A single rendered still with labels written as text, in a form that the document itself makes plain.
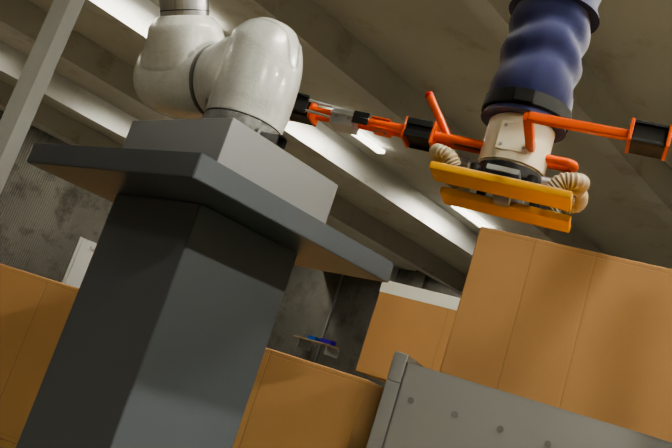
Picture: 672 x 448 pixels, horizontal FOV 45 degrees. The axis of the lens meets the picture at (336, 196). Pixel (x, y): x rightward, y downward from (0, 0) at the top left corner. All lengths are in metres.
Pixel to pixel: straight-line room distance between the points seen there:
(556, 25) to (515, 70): 0.16
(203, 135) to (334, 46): 6.87
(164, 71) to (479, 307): 0.84
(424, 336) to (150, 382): 2.16
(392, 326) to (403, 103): 5.81
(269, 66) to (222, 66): 0.09
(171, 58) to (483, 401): 0.91
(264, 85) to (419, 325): 2.05
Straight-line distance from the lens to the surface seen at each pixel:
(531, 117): 1.86
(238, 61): 1.54
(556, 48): 2.14
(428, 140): 2.14
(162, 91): 1.68
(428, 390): 1.67
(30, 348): 2.21
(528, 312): 1.83
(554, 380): 1.80
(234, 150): 1.35
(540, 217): 2.13
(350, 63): 8.40
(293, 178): 1.45
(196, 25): 1.67
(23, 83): 5.27
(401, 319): 3.44
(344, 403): 1.85
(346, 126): 2.19
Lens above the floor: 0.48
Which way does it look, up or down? 13 degrees up
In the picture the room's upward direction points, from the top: 18 degrees clockwise
